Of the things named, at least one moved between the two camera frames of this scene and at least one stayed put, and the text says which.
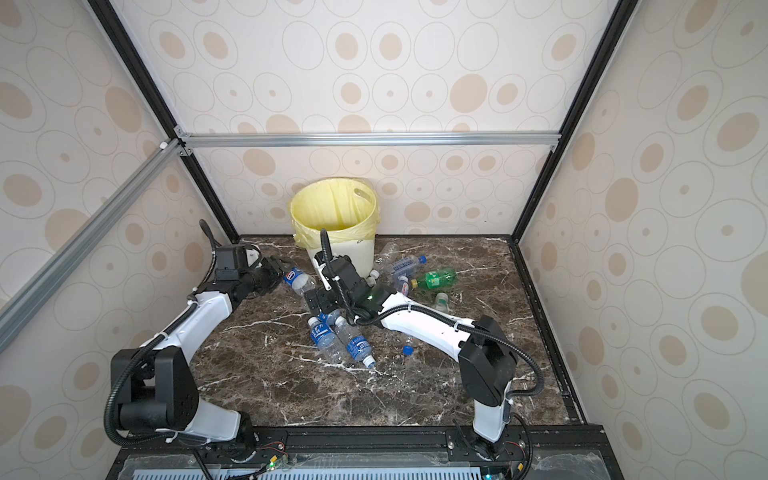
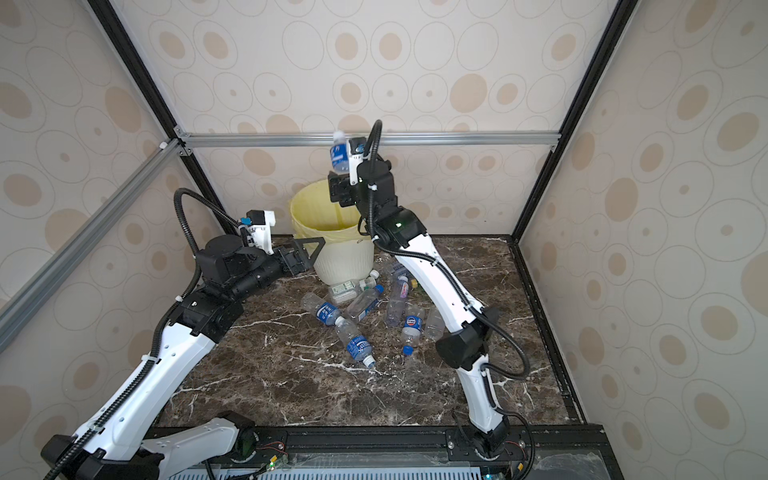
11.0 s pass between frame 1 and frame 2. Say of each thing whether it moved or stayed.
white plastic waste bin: stayed
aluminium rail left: stayed
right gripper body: moved
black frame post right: stayed
